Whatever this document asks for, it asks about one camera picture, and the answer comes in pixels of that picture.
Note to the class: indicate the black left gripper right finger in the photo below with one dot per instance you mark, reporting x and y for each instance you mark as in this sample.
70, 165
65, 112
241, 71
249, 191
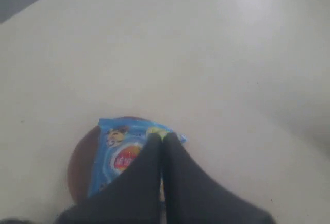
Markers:
192, 196

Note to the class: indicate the brown round wooden plate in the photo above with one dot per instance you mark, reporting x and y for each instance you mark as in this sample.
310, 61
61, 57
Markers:
80, 165

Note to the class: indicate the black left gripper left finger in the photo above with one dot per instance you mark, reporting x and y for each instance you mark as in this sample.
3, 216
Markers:
132, 197

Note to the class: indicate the blue snack packet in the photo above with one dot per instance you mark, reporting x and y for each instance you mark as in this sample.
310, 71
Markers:
120, 141

